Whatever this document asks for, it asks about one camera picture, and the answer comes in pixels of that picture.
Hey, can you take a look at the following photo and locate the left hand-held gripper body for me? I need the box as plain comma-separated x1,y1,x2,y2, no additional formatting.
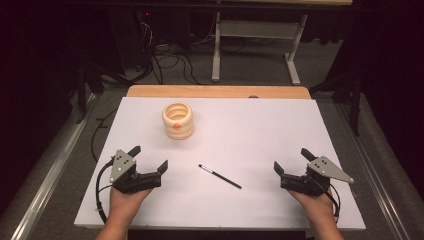
109,149,163,195

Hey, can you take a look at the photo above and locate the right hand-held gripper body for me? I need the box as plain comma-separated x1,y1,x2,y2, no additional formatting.
280,155,355,197

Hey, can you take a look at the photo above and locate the cream ring stack toy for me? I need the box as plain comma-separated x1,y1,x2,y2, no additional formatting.
161,102,195,140

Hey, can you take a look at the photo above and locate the black pen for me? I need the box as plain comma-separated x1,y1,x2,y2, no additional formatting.
198,163,243,190

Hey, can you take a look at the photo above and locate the person's left hand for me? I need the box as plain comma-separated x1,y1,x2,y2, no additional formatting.
108,186,153,223

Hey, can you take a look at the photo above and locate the person's right hand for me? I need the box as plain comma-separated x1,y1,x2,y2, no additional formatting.
287,188,337,226

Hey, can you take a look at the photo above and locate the white table board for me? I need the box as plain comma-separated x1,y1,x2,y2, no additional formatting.
73,96,367,232

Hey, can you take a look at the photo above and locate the black tripod stand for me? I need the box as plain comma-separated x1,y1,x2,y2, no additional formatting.
73,61,105,125
309,64,365,137

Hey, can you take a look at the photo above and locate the wooden table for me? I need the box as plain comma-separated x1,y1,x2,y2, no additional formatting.
126,84,312,100

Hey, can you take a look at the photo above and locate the dark equipment box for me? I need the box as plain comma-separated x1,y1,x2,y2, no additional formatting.
108,9,155,72

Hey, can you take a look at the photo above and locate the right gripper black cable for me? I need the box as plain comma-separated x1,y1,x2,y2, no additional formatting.
308,175,342,224

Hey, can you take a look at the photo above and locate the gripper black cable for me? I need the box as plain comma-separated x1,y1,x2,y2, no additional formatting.
95,159,115,224
308,175,342,224

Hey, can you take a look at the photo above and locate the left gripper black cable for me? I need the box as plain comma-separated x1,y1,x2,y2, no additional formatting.
95,159,115,224

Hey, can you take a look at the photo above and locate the black floor cable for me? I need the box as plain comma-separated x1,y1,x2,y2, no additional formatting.
90,108,119,163

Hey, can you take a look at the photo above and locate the aluminium floor rail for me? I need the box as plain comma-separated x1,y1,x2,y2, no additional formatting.
9,93,98,240
332,99,412,240

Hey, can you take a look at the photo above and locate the tangle of black floor cables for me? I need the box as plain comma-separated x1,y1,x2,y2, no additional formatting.
139,19,214,86

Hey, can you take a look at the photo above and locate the white metal desk frame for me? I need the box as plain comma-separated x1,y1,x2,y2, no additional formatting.
211,9,310,86

